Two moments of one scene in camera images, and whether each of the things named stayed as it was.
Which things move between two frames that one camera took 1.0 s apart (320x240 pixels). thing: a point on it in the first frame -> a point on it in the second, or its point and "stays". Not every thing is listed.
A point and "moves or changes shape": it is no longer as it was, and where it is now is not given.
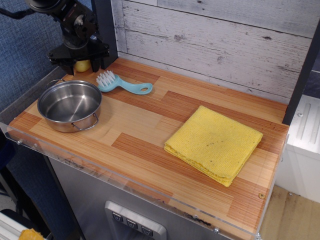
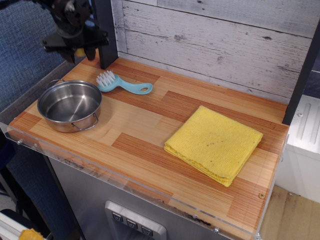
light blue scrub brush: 107,81 stays
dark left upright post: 102,10 stays
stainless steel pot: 68,106 stays
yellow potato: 82,66 moves or changes shape
